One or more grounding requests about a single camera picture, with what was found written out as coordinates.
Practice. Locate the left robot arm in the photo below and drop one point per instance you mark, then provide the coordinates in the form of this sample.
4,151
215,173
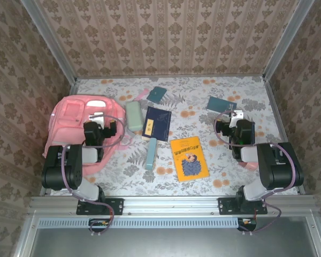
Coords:
61,166

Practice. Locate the teal notebook with white print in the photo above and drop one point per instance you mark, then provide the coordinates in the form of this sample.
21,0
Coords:
219,104

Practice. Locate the wide aluminium frame rail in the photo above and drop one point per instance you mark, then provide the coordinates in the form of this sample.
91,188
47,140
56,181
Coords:
171,206

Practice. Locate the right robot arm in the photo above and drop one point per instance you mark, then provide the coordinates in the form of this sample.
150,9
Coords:
278,166

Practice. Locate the orange paperback book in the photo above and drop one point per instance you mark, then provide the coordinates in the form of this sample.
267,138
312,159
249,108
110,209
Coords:
188,160

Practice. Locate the pink flat strip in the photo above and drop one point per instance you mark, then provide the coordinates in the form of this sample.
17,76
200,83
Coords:
141,94

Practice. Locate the pale green pencil case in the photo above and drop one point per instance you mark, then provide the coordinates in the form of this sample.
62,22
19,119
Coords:
133,116

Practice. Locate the black connector board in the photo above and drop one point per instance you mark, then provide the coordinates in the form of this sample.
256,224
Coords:
247,223
99,223

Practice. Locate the small dark teal wallet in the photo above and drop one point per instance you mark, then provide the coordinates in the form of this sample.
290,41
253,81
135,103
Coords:
155,94

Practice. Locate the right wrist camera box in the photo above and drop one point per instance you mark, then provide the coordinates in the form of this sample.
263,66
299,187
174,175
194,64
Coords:
236,116

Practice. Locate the grey metal panel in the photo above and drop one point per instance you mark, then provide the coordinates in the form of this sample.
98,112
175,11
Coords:
163,243

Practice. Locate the pink school backpack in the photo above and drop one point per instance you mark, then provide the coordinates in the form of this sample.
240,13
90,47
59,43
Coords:
69,107

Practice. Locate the small pink box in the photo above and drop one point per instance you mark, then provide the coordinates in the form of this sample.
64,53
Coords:
250,166

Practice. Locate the navy book with yellow label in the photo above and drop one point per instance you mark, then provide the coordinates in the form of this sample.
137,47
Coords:
157,123

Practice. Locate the floral tablecloth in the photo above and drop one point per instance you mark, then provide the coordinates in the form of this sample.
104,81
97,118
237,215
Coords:
139,187

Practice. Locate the aluminium frame post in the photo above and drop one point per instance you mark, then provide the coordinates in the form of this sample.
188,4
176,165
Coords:
51,40
287,40

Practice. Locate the long light blue box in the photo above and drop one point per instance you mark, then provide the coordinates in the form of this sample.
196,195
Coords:
151,155

